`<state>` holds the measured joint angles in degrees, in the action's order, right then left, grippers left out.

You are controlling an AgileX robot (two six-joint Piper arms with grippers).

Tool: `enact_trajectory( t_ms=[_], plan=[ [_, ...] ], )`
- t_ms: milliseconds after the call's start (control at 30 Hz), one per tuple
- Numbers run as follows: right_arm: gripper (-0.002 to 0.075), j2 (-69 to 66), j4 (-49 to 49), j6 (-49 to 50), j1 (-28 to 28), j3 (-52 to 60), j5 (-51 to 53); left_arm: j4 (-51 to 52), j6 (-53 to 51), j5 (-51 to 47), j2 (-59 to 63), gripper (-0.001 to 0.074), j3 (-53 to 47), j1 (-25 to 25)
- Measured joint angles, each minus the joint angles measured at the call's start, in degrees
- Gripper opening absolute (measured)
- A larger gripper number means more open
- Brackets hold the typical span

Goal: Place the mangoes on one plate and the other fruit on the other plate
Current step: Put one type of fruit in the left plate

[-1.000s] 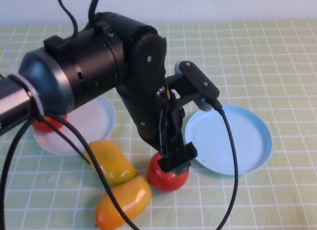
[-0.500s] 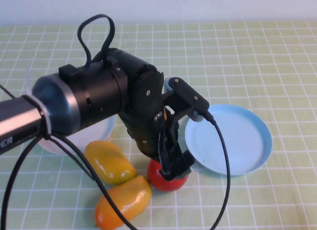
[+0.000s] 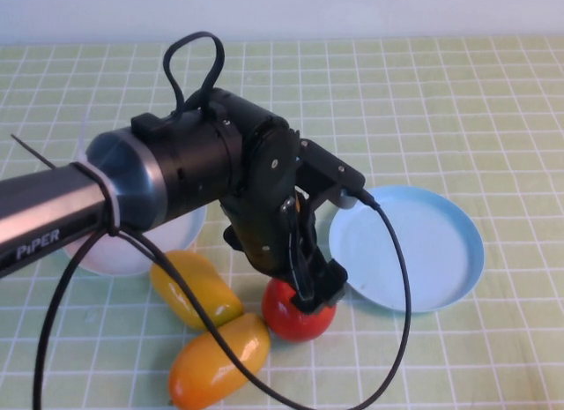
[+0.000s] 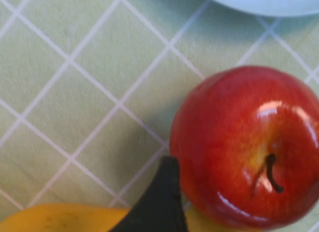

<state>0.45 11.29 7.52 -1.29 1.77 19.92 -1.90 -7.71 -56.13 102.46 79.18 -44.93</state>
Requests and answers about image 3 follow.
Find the black left arm loop cable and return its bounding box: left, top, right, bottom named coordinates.
left=162, top=30, right=226, bottom=118

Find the light blue round plate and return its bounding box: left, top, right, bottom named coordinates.
left=328, top=184, right=486, bottom=315

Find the green checked tablecloth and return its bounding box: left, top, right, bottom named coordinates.
left=0, top=35, right=564, bottom=410

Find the red apple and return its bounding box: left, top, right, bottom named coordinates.
left=261, top=278, right=338, bottom=343

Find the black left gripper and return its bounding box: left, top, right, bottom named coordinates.
left=221, top=187, right=350, bottom=315

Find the orange yellow mango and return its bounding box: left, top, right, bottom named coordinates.
left=169, top=312, right=272, bottom=409

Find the white zip tie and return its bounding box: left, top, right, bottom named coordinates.
left=72, top=123, right=122, bottom=237

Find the white round plastic plate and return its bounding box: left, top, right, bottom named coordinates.
left=63, top=202, right=207, bottom=278

